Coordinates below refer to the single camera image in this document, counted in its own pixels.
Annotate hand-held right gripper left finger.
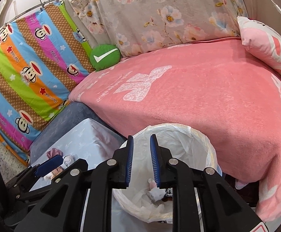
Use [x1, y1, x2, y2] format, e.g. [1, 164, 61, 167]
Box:
[14, 135, 134, 232]

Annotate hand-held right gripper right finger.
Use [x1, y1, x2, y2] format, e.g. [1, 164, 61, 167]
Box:
[150, 134, 269, 232]

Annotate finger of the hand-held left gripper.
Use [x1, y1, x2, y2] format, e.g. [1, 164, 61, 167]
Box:
[5, 155, 63, 192]
[16, 177, 61, 205]

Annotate pink sock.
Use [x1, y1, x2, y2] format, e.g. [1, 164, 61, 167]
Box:
[44, 167, 63, 180]

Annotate white socks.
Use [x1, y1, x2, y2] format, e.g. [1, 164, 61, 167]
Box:
[63, 155, 75, 168]

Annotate white sock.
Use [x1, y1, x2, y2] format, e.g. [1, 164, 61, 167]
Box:
[147, 179, 165, 200]

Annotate trash bin with white liner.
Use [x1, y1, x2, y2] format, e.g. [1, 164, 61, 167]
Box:
[113, 123, 222, 224]

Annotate blue-grey sofa seat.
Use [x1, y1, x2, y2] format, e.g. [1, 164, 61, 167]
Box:
[29, 101, 129, 167]

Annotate pink blanket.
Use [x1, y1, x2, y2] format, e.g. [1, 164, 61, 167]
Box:
[68, 39, 281, 223]

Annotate striped monkey-print blanket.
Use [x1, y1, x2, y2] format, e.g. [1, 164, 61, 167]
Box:
[0, 0, 96, 167]

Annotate green round cushion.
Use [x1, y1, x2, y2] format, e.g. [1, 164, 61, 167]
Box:
[89, 44, 121, 72]

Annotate grey floral blanket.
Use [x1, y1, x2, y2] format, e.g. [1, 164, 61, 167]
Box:
[68, 0, 250, 58]

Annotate pink pillow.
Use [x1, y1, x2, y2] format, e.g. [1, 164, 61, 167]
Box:
[237, 16, 281, 87]

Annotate metal clothes rail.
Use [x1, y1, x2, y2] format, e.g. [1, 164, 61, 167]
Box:
[0, 0, 69, 49]

